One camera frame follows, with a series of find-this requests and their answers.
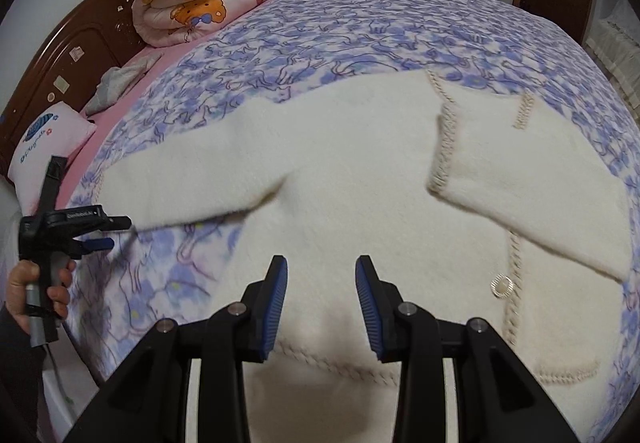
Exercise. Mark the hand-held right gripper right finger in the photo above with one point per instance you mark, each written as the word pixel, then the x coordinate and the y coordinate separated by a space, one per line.
pixel 367 318

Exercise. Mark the grey cloth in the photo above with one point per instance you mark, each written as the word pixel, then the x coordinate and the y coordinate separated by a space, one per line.
pixel 112 83

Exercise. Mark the dark wooden headboard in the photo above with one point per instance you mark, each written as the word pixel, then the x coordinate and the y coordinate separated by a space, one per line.
pixel 55 58

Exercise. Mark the person's left forearm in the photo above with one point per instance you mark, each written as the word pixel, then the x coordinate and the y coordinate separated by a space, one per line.
pixel 17 373

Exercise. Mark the cream lace-covered furniture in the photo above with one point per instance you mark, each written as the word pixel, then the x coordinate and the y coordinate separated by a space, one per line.
pixel 617 53

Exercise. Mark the blue floral cat-print blanket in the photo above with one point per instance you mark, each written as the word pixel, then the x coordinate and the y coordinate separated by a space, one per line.
pixel 350 28

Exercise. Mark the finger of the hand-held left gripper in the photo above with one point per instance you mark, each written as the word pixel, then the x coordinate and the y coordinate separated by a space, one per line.
pixel 120 222
pixel 97 243

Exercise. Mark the white knit cardigan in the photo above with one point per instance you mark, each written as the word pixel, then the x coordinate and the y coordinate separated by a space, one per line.
pixel 350 183

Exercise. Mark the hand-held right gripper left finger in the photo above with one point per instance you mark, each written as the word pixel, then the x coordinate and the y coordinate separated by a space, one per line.
pixel 275 313

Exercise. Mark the white pillow with blue print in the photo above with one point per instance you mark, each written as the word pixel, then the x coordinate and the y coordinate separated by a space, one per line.
pixel 45 143

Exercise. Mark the person's left hand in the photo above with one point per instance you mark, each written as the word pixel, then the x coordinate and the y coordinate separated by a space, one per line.
pixel 20 293

